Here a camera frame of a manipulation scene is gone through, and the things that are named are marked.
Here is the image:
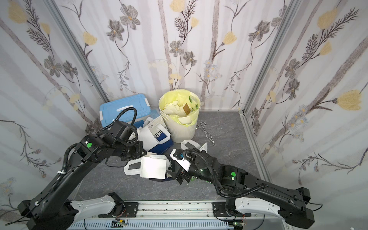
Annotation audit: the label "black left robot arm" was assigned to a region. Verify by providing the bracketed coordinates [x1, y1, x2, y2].
[18, 107, 147, 230]

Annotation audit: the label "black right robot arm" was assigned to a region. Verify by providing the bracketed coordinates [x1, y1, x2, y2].
[168, 148, 315, 229]

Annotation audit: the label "navy takeout bag by bin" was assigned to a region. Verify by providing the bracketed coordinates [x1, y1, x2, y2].
[138, 116, 173, 155]

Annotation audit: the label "green and white takeout bag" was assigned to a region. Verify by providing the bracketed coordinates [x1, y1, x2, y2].
[181, 140, 207, 152]

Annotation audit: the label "white box with blue lid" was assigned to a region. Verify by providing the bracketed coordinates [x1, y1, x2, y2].
[99, 93, 152, 129]

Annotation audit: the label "yellow-green bin liner bag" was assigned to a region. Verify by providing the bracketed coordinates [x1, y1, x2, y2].
[159, 89, 201, 127]

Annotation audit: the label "white round trash bin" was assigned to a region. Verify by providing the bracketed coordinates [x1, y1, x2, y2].
[159, 90, 201, 144]

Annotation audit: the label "brown cardboard piece in bin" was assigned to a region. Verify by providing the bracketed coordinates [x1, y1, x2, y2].
[183, 103, 191, 116]

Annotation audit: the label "navy bag with white handles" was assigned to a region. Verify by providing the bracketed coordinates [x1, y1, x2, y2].
[124, 155, 170, 180]

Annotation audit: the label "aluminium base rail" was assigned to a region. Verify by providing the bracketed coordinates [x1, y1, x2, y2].
[54, 200, 288, 230]

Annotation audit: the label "metal wire tongs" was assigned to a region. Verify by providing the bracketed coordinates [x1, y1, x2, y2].
[196, 121, 215, 146]

